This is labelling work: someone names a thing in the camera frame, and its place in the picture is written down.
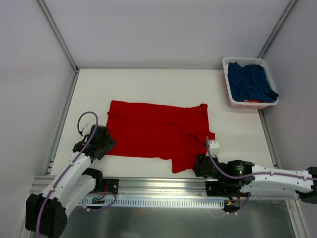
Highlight white slotted cable duct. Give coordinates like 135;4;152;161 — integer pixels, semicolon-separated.
78;196;225;209

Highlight blue t shirt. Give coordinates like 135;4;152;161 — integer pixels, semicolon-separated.
227;62;278;103

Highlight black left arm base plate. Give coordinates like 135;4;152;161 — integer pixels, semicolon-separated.
101;178;119;195

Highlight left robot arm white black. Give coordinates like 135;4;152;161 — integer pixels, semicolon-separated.
25;125;118;238

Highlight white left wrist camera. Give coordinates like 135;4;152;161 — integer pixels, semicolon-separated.
80;123;92;136

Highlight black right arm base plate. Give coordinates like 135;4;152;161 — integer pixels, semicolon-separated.
205;181;248;200

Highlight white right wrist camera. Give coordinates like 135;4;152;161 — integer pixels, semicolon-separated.
208;140;220;157

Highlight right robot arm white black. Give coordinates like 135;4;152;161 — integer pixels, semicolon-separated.
193;155;317;204

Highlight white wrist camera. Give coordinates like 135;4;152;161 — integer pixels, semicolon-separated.
80;123;92;136
208;140;220;157

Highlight red t shirt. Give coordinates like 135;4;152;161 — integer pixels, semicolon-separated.
106;100;215;174

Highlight aluminium mounting rail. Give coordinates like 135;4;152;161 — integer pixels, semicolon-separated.
30;176;299;200

